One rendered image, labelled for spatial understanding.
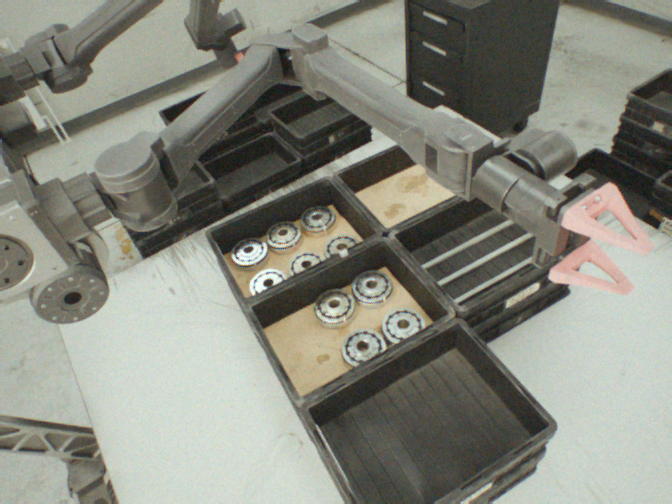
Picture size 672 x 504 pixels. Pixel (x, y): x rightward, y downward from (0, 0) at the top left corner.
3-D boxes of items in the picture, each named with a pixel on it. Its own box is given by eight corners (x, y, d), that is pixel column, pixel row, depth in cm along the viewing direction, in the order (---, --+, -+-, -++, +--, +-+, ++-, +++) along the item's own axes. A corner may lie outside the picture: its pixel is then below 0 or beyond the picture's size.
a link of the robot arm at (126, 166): (271, 71, 99) (259, 19, 92) (333, 79, 94) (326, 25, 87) (113, 224, 74) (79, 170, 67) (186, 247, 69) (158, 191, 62)
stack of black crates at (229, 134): (209, 209, 267) (179, 137, 233) (187, 181, 285) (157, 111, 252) (275, 175, 279) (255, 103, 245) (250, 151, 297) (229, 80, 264)
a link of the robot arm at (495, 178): (464, 199, 65) (466, 164, 61) (503, 176, 67) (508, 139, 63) (505, 228, 61) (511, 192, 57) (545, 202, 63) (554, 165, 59)
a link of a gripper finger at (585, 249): (645, 288, 56) (573, 241, 61) (667, 243, 50) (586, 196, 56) (603, 321, 54) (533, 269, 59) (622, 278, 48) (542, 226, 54)
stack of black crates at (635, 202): (661, 231, 221) (682, 191, 204) (616, 265, 212) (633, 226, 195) (583, 185, 245) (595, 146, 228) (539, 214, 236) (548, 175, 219)
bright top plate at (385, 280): (366, 309, 125) (365, 307, 125) (344, 283, 132) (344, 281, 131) (400, 290, 128) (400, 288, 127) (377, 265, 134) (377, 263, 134)
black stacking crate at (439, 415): (381, 567, 93) (377, 552, 84) (308, 431, 111) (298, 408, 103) (549, 452, 102) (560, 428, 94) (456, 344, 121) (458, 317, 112)
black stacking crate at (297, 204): (254, 332, 130) (243, 305, 122) (216, 260, 149) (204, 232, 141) (386, 264, 140) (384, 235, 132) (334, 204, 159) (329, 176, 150)
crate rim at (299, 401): (299, 411, 104) (297, 406, 102) (245, 311, 123) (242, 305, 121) (458, 320, 114) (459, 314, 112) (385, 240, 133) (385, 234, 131)
